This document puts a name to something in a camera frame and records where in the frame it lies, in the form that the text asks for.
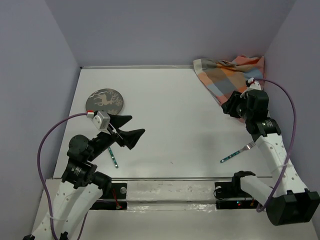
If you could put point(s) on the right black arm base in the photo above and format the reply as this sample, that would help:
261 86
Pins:
227 198

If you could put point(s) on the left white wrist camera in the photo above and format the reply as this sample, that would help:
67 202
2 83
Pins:
101 121

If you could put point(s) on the green handled fork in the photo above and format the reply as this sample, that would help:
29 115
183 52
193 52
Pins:
245 148

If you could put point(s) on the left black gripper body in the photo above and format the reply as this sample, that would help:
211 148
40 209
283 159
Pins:
103 140

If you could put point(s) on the checkered orange blue cloth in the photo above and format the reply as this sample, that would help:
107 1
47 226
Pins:
222 78

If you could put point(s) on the green handled spoon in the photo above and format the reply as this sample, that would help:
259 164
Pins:
113 158

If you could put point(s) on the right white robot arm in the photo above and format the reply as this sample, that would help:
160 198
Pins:
289 201

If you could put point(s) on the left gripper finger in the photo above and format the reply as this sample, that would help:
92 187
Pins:
132 137
117 121

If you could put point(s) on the grey reindeer plate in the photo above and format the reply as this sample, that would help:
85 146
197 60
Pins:
106 99

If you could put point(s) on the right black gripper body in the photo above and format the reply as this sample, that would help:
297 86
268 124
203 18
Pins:
236 106

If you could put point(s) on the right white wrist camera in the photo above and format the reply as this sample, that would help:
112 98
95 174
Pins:
252 84

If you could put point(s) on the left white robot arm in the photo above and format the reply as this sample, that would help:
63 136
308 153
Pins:
81 184

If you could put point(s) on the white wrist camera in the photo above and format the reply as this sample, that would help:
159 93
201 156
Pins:
252 84
101 121

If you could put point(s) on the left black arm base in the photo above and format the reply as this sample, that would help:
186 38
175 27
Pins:
114 200

